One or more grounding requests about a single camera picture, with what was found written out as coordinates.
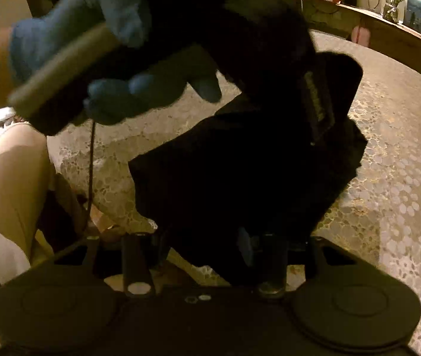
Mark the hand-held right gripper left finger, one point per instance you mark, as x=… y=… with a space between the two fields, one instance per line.
x=138 y=252

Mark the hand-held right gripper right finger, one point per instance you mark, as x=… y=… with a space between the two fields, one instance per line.
x=246 y=247

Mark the black garment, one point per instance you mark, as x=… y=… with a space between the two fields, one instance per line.
x=232 y=178

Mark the person's left hand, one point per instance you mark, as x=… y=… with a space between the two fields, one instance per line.
x=58 y=26

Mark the pink box with ribbon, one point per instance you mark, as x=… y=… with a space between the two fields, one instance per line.
x=360 y=36

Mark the long wooden sideboard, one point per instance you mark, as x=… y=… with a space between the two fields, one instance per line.
x=392 y=37

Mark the person's beige trouser leg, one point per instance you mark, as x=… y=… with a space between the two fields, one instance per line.
x=6 y=185

